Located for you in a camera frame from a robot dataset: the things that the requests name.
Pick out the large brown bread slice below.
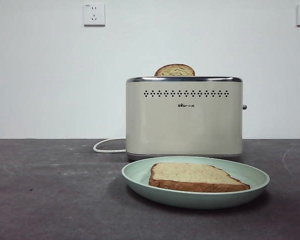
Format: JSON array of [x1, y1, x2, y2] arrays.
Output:
[[148, 162, 251, 193]]

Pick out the pale green round plate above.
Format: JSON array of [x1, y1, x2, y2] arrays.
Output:
[[121, 156, 270, 210]]

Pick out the cream toaster with chrome top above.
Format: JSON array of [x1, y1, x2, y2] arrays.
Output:
[[125, 76, 248, 162]]

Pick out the small brown bread slice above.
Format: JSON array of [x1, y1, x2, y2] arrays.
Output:
[[153, 64, 196, 77]]

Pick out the white toaster power cord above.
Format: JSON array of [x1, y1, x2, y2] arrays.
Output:
[[93, 137, 127, 154]]

